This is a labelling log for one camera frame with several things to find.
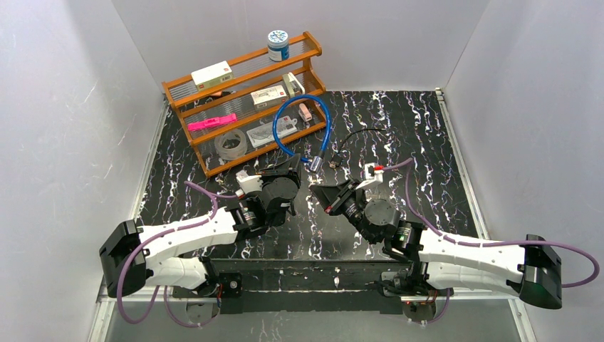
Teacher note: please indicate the clear tape roll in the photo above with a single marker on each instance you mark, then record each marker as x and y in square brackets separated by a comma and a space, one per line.
[231, 145]

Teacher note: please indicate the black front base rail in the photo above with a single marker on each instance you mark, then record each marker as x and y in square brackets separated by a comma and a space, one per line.
[259, 285]

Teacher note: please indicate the packaged item bottom shelf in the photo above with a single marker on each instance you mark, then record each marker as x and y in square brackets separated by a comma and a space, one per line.
[263, 134]

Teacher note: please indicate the white box shelf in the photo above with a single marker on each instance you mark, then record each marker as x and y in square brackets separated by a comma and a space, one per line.
[269, 97]
[213, 75]

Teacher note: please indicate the orange wooden shelf rack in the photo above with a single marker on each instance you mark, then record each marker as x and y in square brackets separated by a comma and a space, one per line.
[253, 72]

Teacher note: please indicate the black cable padlock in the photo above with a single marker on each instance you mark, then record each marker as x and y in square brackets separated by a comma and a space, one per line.
[336, 158]

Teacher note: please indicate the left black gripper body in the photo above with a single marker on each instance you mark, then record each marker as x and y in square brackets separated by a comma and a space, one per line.
[287, 174]

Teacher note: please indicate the blue lidded jar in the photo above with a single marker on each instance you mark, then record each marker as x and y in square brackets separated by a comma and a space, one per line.
[278, 45]

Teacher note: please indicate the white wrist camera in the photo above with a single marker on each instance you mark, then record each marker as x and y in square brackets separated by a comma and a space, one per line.
[248, 183]
[373, 176]

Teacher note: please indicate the white box middle shelf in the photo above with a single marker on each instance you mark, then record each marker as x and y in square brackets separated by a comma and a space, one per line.
[269, 97]

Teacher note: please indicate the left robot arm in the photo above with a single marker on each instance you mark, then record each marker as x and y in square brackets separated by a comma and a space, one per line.
[136, 256]

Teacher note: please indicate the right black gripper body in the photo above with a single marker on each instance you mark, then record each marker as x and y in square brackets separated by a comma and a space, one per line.
[340, 200]

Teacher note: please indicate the white box top shelf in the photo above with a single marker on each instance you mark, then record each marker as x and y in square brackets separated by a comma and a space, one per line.
[213, 75]

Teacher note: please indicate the blue cable bike lock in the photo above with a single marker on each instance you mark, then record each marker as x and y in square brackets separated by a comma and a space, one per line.
[316, 162]

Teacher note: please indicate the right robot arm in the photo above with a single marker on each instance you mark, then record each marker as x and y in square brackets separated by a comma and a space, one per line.
[529, 269]

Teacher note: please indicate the pink plastic tool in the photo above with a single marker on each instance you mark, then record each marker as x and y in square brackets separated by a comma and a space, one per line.
[212, 122]

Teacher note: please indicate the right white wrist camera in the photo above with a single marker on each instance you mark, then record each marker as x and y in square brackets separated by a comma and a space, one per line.
[373, 176]

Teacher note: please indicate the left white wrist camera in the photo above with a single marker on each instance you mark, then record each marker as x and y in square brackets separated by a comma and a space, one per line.
[248, 183]

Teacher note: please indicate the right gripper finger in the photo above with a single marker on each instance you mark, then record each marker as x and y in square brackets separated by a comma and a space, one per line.
[325, 202]
[331, 190]

